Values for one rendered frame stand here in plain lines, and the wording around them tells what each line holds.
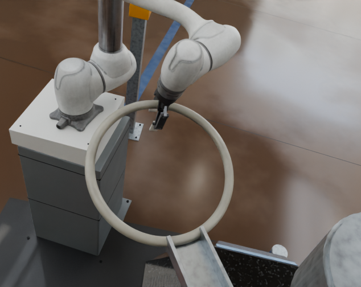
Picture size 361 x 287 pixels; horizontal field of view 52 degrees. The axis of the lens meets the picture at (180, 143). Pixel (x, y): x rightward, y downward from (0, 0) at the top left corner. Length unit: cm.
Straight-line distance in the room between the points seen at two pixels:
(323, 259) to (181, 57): 68
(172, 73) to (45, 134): 82
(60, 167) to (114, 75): 49
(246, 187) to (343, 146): 114
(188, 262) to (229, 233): 144
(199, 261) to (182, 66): 56
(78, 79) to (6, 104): 174
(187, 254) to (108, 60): 89
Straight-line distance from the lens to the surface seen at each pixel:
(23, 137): 175
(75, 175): 177
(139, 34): 244
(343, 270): 50
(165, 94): 114
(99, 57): 165
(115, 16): 155
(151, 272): 162
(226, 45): 115
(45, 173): 186
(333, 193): 314
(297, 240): 273
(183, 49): 102
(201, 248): 117
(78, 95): 161
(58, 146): 167
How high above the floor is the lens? 210
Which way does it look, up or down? 45 degrees down
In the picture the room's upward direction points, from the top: 14 degrees clockwise
